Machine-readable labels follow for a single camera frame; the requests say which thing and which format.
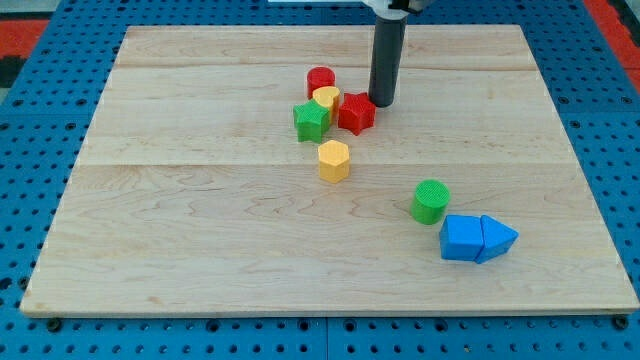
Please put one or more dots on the blue triangle block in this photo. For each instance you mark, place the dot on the blue triangle block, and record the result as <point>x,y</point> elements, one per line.
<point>497,239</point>

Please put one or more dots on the green cylinder block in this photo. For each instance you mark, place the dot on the green cylinder block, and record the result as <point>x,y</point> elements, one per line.
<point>431,198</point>

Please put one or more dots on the yellow heart block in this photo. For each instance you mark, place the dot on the yellow heart block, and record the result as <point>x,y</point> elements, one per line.
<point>329,98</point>

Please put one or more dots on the light wooden board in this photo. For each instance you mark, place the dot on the light wooden board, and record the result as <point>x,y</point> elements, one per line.
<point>192,197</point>

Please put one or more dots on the blue cube block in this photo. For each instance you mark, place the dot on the blue cube block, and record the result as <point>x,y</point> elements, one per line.
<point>461,237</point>

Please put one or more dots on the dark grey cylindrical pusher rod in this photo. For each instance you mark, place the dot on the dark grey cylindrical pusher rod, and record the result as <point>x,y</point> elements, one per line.
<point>386,55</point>

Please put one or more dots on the red star block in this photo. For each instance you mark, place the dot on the red star block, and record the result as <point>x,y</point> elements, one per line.
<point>356,113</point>

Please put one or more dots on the red cylinder block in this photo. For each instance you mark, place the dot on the red cylinder block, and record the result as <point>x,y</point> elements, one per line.
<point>318,77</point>

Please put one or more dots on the yellow hexagon block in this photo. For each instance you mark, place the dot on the yellow hexagon block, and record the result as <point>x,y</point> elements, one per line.
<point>334,161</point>

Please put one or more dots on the green star block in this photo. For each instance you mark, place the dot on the green star block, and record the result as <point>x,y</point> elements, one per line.
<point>311,121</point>

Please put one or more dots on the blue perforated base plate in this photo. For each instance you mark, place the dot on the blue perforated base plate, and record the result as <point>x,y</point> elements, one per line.
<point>49,106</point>

